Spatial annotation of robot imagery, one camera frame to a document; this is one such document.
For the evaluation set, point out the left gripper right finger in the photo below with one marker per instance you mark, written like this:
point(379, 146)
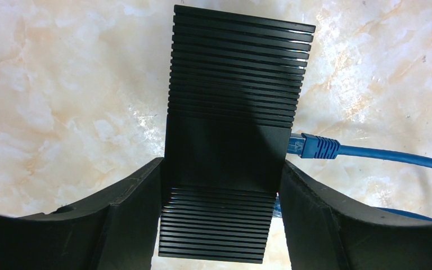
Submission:
point(326, 229)

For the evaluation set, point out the black network switch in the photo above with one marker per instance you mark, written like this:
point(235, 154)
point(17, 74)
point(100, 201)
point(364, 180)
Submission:
point(234, 86)

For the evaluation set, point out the blue ethernet cable short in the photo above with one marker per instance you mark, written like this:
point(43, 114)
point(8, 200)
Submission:
point(308, 146)

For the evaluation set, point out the blue ethernet cable long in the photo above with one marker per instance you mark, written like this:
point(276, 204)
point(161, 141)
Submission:
point(278, 213)

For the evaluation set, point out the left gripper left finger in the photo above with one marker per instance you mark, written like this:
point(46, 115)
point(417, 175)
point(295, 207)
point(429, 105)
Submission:
point(114, 228)

